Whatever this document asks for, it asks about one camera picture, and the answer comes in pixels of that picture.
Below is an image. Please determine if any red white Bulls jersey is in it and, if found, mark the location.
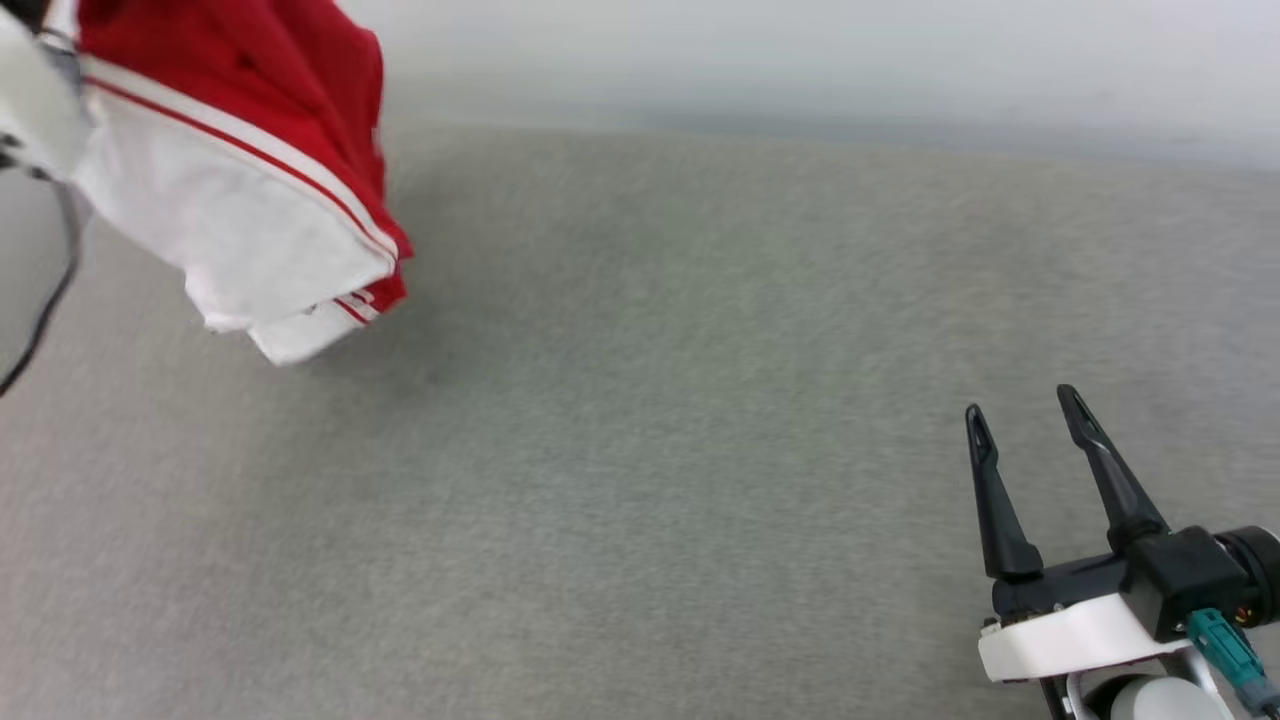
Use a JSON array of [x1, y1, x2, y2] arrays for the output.
[[72, 0, 414, 367]]

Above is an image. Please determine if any thin black left gripper cable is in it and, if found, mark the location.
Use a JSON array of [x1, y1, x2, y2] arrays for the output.
[[0, 175, 89, 398]]

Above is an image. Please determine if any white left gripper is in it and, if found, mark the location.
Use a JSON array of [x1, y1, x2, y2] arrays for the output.
[[0, 12, 94, 183]]

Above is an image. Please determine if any teal right camera connector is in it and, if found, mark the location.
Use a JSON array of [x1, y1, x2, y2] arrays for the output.
[[1186, 608, 1267, 693]]

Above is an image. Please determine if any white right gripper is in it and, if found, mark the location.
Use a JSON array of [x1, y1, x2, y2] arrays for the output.
[[964, 384, 1193, 685]]

